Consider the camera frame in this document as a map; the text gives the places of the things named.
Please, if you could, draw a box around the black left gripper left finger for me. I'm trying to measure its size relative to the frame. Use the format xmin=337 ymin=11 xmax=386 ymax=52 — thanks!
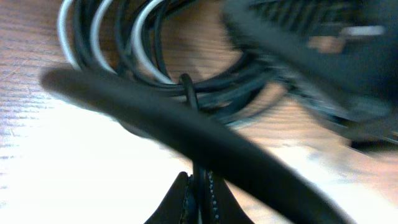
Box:
xmin=145 ymin=172 xmax=195 ymax=224

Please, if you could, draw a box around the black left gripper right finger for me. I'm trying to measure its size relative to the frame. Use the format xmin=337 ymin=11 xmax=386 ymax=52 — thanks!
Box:
xmin=206 ymin=171 xmax=254 ymax=224

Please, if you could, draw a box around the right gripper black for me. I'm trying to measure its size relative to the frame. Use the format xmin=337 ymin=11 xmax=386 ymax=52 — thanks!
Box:
xmin=221 ymin=0 xmax=397 ymax=144

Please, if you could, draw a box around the black USB cable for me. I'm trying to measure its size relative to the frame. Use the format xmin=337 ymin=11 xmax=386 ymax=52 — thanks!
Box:
xmin=71 ymin=0 xmax=290 ymax=224

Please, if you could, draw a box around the white USB cable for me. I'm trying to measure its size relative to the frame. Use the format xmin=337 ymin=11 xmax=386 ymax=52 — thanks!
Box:
xmin=57 ymin=0 xmax=175 ymax=85

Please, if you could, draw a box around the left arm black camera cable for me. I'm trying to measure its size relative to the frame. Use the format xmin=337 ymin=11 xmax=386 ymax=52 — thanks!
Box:
xmin=40 ymin=67 xmax=352 ymax=224

